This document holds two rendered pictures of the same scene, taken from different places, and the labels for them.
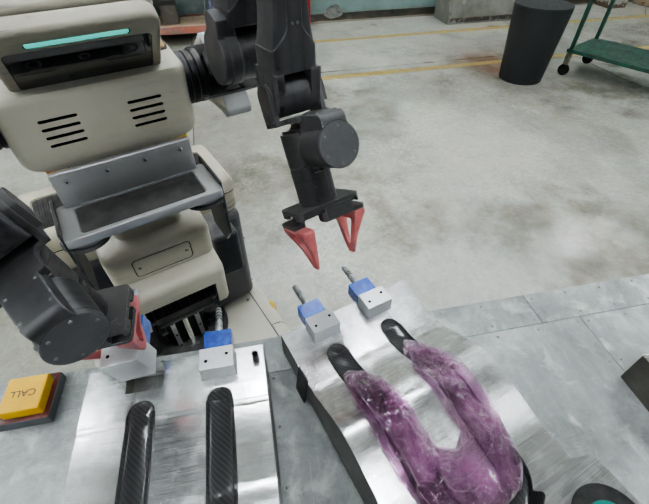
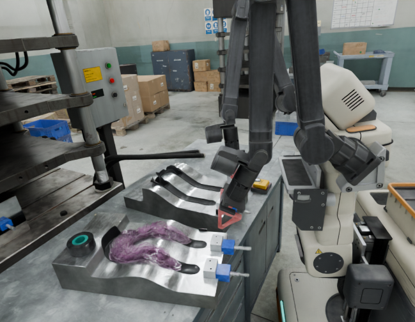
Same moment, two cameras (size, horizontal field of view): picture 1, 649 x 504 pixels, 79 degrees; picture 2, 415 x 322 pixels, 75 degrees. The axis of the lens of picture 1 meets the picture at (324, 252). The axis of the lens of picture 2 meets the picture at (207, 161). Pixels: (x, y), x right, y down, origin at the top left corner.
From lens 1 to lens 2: 101 cm
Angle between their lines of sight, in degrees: 98
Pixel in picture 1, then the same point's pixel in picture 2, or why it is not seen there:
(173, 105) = not seen: hidden behind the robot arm
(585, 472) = (87, 259)
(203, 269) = (305, 237)
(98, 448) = (220, 183)
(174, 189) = (298, 179)
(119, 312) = not seen: hidden behind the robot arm
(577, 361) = not seen: outside the picture
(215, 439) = (201, 200)
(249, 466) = (187, 204)
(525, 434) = (112, 269)
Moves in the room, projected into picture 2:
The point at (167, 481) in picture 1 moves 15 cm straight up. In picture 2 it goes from (199, 191) to (196, 160)
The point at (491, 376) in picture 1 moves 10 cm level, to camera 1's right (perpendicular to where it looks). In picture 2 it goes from (133, 269) to (102, 293)
